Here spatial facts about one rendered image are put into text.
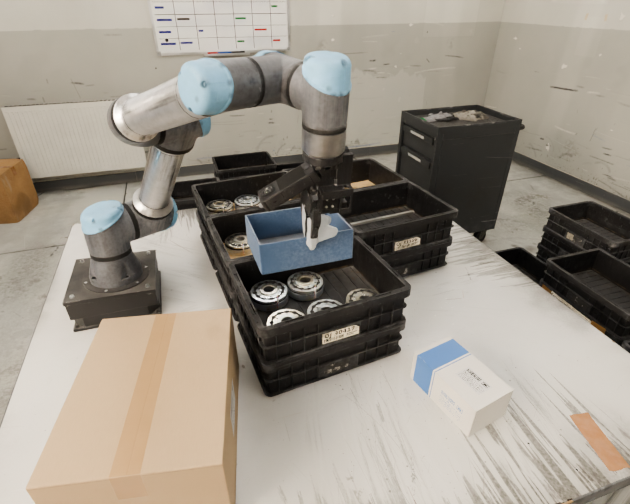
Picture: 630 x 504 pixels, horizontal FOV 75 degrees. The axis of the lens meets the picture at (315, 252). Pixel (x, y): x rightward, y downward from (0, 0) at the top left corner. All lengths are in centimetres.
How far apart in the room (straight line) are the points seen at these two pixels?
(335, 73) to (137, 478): 70
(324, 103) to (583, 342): 106
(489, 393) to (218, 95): 83
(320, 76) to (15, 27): 381
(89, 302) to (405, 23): 413
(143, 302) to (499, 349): 105
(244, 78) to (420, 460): 82
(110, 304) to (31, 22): 324
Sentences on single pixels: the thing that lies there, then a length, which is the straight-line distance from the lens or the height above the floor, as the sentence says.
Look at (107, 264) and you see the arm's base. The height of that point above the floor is 88.
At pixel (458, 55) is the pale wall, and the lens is 521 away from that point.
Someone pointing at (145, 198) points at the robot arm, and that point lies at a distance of 129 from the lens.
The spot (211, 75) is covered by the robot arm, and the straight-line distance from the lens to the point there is 64.
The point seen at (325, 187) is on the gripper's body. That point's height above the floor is 125.
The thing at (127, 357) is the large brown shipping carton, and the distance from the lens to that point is 98.
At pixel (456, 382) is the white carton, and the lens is 105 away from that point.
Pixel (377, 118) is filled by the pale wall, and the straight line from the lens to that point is 484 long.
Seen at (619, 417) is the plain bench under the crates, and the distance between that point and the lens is 127.
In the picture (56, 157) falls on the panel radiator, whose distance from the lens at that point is 440.
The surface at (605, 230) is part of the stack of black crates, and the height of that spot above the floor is 49.
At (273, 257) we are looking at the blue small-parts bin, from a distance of 83.
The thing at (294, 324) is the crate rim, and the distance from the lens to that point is 94.
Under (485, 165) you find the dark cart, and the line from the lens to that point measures 293.
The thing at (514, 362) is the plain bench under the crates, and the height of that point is 70.
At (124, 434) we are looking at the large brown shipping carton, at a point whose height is 90.
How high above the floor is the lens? 154
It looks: 32 degrees down
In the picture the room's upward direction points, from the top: straight up
